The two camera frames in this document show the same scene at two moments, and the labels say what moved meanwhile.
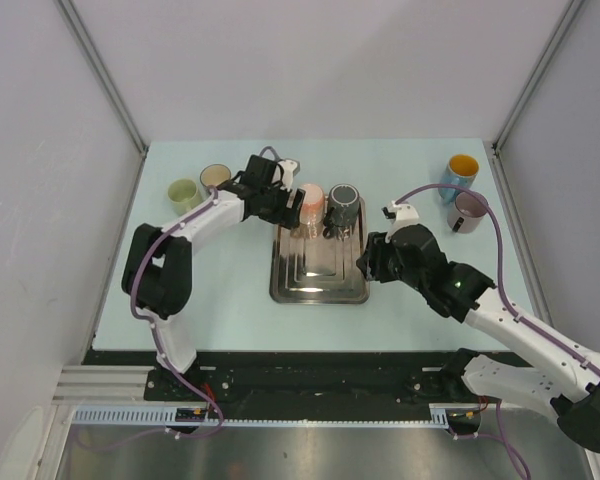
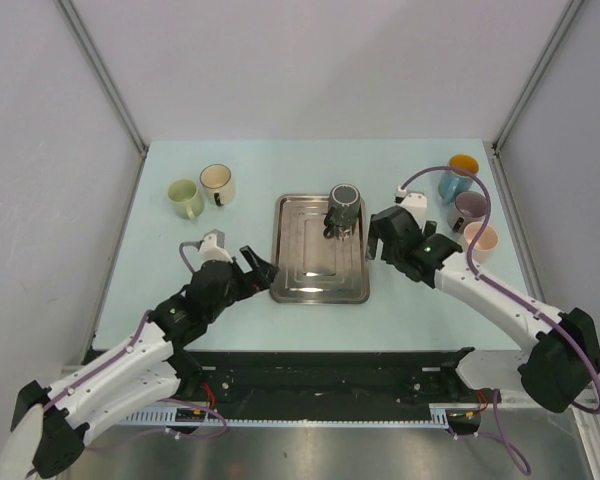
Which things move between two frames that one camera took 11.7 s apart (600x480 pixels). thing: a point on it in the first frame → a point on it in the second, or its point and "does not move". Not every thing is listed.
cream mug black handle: (213, 175) does not move
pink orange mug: (312, 204) → (485, 247)
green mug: (183, 195) does not move
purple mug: (467, 213) does not move
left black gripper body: (274, 204) → (234, 290)
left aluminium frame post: (102, 71) does not move
